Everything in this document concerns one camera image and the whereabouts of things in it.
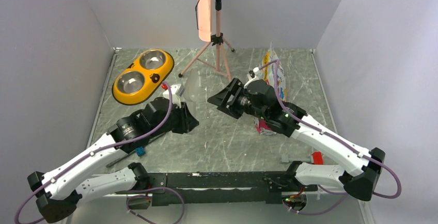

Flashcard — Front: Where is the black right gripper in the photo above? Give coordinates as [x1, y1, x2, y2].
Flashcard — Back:
[208, 78, 268, 121]

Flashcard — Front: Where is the pink light panel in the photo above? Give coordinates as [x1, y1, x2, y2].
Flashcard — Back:
[195, 0, 212, 42]

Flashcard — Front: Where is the yellow double pet bowl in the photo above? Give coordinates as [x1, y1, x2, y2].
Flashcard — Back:
[112, 49, 175, 105]

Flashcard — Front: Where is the red clamp block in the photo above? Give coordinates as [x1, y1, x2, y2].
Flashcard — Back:
[310, 151, 324, 165]

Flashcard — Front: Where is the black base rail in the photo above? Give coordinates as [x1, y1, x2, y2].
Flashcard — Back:
[130, 171, 318, 206]

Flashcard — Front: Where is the grey building baseplate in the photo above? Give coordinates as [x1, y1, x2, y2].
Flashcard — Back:
[105, 132, 165, 168]

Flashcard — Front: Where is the pink tripod stand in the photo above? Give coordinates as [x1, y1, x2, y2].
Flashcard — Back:
[178, 0, 236, 81]

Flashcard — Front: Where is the pet food bag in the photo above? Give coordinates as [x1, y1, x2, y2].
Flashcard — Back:
[254, 41, 287, 135]

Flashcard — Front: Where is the blue building brick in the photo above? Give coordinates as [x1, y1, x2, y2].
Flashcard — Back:
[135, 147, 146, 157]

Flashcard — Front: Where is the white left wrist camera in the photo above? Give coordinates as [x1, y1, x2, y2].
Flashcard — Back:
[161, 83, 185, 107]

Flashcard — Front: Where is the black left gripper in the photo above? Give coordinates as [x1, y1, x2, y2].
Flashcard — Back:
[150, 101, 199, 138]

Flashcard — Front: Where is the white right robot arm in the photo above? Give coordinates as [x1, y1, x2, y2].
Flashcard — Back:
[207, 78, 385, 201]

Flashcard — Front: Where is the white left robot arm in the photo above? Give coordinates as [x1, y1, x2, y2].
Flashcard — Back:
[27, 97, 199, 223]

